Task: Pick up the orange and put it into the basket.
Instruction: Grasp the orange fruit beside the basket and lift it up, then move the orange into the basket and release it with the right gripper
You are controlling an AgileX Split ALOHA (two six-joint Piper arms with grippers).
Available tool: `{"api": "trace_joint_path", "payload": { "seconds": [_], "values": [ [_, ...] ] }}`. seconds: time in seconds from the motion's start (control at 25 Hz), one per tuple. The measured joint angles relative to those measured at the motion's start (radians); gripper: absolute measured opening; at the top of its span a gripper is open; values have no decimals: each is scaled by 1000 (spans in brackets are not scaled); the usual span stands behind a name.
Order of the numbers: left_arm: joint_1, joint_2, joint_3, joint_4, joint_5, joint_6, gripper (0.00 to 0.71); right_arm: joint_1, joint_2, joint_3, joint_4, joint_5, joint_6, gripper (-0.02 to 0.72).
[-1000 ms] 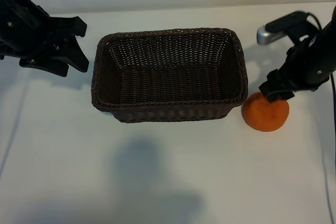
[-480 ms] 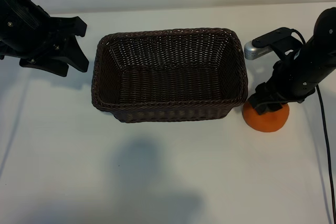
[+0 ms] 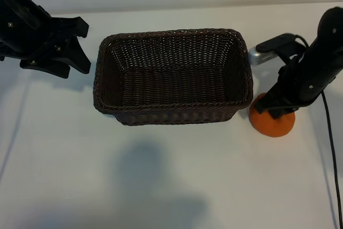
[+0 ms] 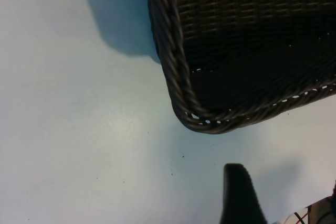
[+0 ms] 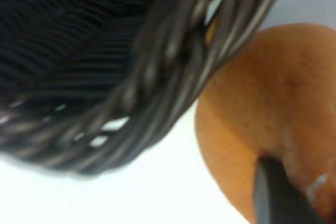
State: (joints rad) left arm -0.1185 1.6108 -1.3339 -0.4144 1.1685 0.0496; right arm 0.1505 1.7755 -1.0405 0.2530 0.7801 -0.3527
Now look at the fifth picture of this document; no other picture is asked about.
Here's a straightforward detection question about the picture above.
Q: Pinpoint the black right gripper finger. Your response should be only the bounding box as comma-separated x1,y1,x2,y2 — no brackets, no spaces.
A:
253,155,326,224

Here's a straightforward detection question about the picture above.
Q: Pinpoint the orange with stem knob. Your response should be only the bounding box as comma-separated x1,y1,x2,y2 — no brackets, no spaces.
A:
194,23,336,224

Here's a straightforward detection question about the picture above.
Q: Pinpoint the dark brown woven basket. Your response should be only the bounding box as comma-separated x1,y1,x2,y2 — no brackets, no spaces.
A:
0,0,295,180

